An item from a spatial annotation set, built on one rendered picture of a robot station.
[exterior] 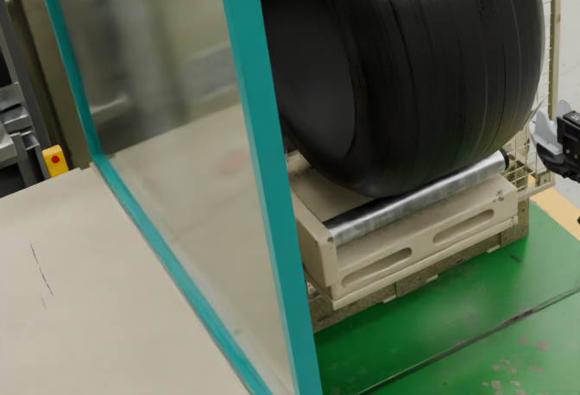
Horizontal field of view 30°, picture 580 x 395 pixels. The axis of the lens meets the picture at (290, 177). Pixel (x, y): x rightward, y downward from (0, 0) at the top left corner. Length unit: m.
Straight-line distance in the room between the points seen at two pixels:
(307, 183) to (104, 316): 0.91
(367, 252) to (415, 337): 1.07
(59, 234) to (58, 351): 0.18
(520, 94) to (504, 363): 1.24
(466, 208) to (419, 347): 1.01
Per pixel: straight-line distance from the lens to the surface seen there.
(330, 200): 1.90
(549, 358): 2.71
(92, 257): 1.16
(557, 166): 1.39
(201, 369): 1.01
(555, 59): 2.49
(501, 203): 1.80
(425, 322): 2.79
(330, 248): 1.62
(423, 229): 1.73
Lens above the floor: 2.00
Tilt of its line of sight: 38 degrees down
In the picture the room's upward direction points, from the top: 9 degrees counter-clockwise
